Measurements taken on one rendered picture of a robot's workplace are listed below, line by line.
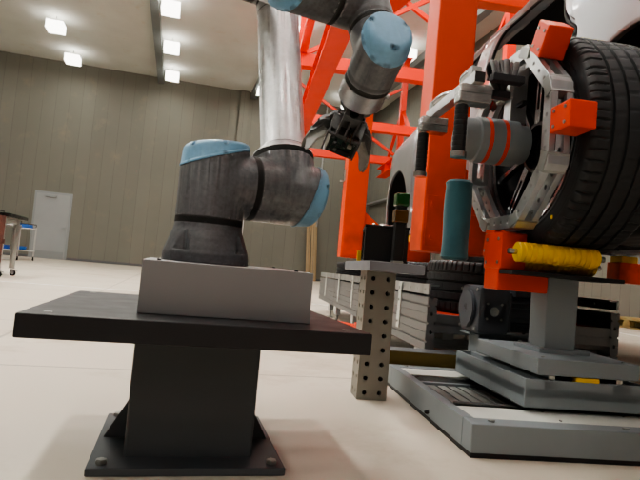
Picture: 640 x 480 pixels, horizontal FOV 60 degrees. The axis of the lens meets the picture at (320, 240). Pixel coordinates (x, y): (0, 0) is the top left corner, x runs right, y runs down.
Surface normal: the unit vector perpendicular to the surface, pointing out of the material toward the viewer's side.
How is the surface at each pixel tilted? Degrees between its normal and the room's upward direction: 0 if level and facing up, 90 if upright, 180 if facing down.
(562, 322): 90
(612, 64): 60
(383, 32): 66
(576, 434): 90
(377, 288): 90
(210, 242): 70
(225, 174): 90
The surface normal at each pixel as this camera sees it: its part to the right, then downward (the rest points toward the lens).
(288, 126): 0.27, -0.32
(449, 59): 0.13, -0.04
